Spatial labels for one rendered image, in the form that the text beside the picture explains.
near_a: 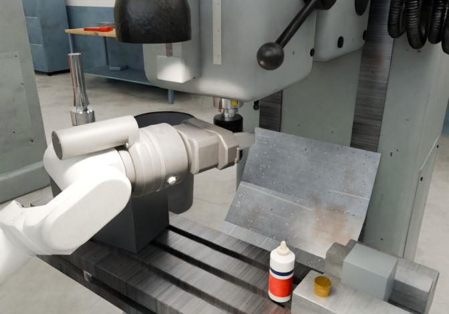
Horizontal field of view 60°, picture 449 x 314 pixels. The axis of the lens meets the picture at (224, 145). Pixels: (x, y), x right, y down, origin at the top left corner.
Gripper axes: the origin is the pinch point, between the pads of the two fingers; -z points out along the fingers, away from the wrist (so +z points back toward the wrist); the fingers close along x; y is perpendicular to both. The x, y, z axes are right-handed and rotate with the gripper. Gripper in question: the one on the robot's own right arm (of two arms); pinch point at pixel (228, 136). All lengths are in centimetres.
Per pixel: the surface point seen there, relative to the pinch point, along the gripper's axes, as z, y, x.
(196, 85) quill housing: 8.4, -9.9, -3.1
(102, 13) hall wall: -264, 14, 635
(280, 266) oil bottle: -2.5, 20.1, -10.5
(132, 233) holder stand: 9.6, 22.9, 17.3
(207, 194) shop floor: -125, 123, 166
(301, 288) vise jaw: 2.3, 16.7, -18.2
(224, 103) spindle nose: 2.1, -6.1, -1.3
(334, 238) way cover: -27.6, 29.1, -4.4
